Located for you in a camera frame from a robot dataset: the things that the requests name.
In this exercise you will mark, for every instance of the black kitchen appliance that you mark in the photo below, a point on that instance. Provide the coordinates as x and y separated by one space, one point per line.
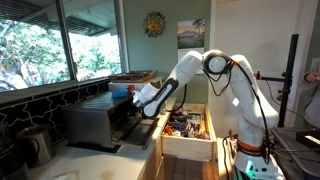
10 160

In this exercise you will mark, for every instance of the clear plastic box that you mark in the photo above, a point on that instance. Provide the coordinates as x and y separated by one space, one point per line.
194 118

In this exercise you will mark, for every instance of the red cup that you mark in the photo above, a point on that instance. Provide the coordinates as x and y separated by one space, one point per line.
130 88

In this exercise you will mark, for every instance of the grey sleeved forearm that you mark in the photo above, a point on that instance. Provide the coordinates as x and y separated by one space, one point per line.
313 106

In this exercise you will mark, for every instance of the silver toaster oven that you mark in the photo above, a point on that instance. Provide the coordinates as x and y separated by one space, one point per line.
90 120

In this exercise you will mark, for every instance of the stainless steel pot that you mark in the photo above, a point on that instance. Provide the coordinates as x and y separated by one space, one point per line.
35 145

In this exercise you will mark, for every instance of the person's hand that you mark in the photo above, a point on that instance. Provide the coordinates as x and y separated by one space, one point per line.
312 77

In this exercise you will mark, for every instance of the black equipment cart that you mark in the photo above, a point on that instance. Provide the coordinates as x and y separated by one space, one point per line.
293 156

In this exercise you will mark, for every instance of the sun wall decoration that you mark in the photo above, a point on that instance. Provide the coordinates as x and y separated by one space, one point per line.
154 24

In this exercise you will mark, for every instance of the white microwave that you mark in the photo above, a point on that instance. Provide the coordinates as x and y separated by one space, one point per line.
115 86

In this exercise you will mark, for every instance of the open wooden drawer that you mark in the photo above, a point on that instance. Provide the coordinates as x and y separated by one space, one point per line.
188 146

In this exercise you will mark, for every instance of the blue bowl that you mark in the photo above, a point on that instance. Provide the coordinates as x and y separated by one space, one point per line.
119 93

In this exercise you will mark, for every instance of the dark window frame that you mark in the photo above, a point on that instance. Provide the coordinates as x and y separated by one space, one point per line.
66 40

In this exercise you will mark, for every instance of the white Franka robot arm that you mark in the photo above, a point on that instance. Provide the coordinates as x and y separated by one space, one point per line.
246 100

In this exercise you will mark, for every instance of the brown wooden tray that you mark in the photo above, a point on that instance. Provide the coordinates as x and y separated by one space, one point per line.
133 76

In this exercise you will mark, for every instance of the landscape wall calendar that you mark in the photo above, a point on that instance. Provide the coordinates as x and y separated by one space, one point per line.
190 33

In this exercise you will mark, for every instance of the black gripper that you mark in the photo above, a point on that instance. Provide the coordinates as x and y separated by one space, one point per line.
129 101

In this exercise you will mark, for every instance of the black box with label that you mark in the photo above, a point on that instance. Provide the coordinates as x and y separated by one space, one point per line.
308 138

